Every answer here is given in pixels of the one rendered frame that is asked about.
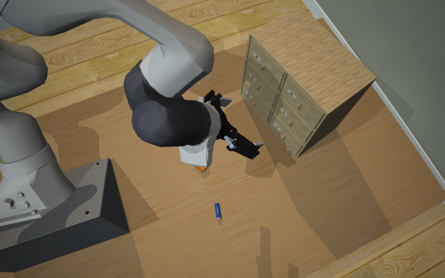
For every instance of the light wooden drawer front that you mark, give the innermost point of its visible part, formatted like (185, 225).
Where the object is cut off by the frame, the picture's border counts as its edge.
(256, 101)
(301, 102)
(260, 85)
(281, 130)
(265, 64)
(292, 120)

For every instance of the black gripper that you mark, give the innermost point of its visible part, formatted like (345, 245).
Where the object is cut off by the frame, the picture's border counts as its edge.
(236, 142)

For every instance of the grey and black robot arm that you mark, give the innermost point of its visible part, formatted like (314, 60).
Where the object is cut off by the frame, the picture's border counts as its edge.
(32, 181)

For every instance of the orange nine-volt battery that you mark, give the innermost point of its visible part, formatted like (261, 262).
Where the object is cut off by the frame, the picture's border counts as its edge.
(202, 169)

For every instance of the small wooden chest of drawers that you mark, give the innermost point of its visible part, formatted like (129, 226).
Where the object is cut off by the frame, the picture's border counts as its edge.
(320, 64)

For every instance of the blue aa battery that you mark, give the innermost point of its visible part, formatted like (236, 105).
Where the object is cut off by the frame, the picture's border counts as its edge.
(217, 209)

